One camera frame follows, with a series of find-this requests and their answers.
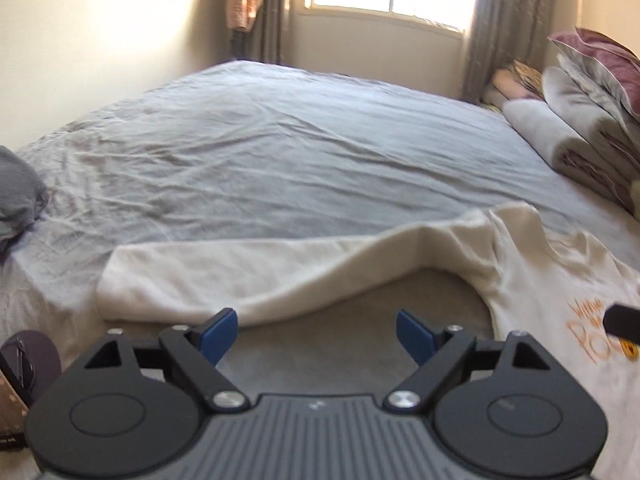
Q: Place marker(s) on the grey curtain right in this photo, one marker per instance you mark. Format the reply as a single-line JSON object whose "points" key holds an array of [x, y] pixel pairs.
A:
{"points": [[503, 31]]}

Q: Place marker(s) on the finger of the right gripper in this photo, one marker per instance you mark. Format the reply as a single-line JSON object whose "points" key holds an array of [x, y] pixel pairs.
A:
{"points": [[622, 322]]}

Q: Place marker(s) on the grey bed sheet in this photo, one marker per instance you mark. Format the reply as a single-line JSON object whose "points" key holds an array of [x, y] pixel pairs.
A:
{"points": [[246, 150]]}

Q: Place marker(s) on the white Winnie the Pooh sweatshirt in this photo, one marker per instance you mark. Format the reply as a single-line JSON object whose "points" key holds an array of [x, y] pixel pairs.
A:
{"points": [[555, 286]]}

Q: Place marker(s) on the dark grey folded cloth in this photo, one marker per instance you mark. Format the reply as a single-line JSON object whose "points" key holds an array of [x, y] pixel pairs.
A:
{"points": [[23, 197]]}

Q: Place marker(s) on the pink bundle by curtain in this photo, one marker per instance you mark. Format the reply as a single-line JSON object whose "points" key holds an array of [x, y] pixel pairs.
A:
{"points": [[514, 81]]}

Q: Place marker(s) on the folded grey quilt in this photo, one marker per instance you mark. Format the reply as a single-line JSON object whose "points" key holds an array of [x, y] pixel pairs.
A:
{"points": [[580, 132]]}

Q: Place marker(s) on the grey curtain left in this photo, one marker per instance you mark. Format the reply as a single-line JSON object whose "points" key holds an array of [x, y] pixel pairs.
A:
{"points": [[268, 40]]}

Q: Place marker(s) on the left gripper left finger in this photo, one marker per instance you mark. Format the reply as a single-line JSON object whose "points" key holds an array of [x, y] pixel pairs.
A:
{"points": [[134, 406]]}

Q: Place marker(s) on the round dark stool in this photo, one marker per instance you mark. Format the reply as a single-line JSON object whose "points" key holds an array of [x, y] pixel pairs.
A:
{"points": [[30, 364]]}

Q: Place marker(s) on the mauve pillow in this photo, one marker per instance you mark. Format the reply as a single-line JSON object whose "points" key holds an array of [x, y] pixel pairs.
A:
{"points": [[605, 62]]}

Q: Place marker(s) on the grey curtain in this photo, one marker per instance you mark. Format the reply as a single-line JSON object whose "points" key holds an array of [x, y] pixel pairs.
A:
{"points": [[503, 31], [268, 40]]}

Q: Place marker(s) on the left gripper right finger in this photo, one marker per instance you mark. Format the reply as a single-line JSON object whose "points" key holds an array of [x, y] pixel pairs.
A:
{"points": [[497, 406]]}

